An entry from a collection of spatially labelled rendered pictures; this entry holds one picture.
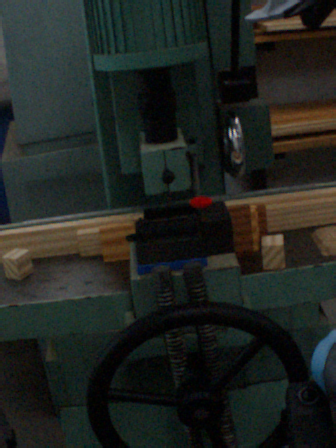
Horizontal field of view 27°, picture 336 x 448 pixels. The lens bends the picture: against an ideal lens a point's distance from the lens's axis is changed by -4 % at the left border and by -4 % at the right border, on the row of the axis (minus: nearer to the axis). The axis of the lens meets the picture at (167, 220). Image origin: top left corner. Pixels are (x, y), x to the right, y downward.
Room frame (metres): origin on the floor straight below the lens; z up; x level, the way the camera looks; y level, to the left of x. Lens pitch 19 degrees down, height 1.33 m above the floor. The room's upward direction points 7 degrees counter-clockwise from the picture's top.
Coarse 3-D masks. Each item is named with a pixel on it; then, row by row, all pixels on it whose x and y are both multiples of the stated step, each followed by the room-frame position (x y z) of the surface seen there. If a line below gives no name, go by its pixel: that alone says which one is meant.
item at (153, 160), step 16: (144, 144) 1.10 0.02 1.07; (160, 144) 1.09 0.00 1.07; (176, 144) 1.08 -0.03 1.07; (144, 160) 1.06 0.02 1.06; (160, 160) 1.06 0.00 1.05; (176, 160) 1.06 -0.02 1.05; (144, 176) 1.06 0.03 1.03; (160, 176) 1.06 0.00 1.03; (176, 176) 1.06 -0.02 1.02; (192, 176) 1.08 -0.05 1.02; (160, 192) 1.06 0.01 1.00
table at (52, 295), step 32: (64, 256) 1.11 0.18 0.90; (96, 256) 1.09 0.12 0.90; (256, 256) 1.01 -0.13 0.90; (288, 256) 0.99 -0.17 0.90; (320, 256) 0.98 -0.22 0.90; (0, 288) 1.01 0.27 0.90; (32, 288) 0.99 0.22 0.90; (64, 288) 0.98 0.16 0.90; (96, 288) 0.97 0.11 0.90; (128, 288) 0.95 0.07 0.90; (256, 288) 0.95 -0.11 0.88; (288, 288) 0.95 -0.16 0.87; (320, 288) 0.95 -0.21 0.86; (0, 320) 0.94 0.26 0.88; (32, 320) 0.94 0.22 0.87; (64, 320) 0.94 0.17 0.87; (96, 320) 0.94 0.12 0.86; (128, 320) 0.91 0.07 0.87; (160, 352) 0.85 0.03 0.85; (192, 352) 0.85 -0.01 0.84
